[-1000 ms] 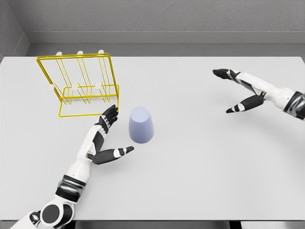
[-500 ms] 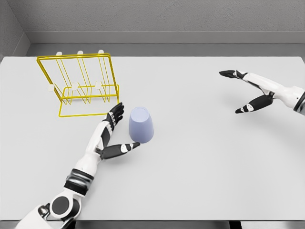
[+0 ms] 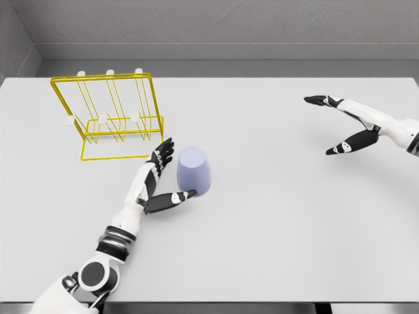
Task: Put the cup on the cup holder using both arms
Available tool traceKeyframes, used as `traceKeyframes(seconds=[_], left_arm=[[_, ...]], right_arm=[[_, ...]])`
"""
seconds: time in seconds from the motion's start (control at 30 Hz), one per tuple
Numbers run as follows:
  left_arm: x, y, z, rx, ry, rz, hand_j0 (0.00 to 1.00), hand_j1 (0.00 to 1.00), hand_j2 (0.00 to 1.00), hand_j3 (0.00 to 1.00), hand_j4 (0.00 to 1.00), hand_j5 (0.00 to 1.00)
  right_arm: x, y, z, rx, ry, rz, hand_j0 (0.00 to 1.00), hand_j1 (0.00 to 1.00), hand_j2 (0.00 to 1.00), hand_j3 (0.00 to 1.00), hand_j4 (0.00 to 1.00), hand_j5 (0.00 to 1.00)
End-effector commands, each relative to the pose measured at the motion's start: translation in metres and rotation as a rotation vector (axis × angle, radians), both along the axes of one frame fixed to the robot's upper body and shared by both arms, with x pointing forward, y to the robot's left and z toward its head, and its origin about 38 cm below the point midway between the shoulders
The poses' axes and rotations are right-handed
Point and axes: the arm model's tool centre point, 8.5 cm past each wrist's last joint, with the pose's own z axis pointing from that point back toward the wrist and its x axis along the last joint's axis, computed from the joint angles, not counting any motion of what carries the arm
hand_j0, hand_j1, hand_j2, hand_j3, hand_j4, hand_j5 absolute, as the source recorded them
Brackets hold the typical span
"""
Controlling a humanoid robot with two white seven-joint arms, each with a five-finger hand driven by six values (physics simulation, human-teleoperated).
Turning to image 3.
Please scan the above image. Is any lavender plastic cup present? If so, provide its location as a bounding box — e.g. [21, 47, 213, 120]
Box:
[176, 146, 213, 198]

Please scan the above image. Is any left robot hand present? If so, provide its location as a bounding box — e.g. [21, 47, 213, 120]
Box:
[122, 137, 198, 218]

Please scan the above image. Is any yellow wire cup holder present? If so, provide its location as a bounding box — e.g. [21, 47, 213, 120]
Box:
[49, 67, 166, 162]

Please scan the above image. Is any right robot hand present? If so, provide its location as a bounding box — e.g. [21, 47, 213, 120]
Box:
[303, 94, 399, 156]

